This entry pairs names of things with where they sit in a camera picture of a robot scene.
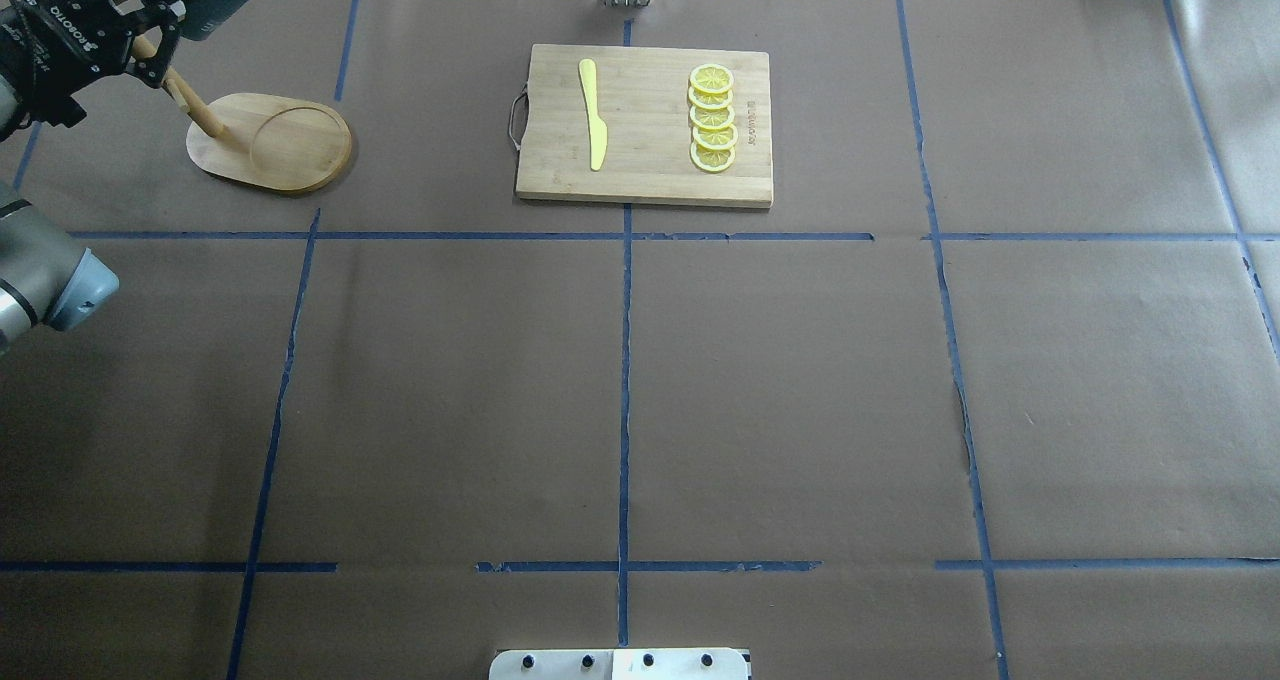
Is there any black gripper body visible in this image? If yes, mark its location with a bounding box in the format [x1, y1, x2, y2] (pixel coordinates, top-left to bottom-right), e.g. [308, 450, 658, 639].
[3, 0, 186, 131]

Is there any wooden mug tree rack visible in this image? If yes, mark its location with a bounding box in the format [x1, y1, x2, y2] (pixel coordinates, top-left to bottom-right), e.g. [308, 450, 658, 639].
[163, 51, 353, 193]

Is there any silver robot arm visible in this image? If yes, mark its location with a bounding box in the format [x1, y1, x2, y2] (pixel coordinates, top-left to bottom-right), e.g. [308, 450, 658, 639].
[1, 0, 246, 350]

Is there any yellow plastic knife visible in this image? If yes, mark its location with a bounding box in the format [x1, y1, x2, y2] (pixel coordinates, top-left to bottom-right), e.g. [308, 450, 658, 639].
[579, 58, 608, 172]

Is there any bamboo cutting board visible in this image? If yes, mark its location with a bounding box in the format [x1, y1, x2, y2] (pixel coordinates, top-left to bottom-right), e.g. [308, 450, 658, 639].
[515, 45, 774, 210]

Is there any middle lemon slice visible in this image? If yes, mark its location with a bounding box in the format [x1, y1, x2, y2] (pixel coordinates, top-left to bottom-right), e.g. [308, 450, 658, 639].
[689, 106, 736, 131]

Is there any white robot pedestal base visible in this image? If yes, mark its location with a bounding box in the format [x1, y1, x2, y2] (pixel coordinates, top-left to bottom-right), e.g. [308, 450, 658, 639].
[488, 647, 753, 679]

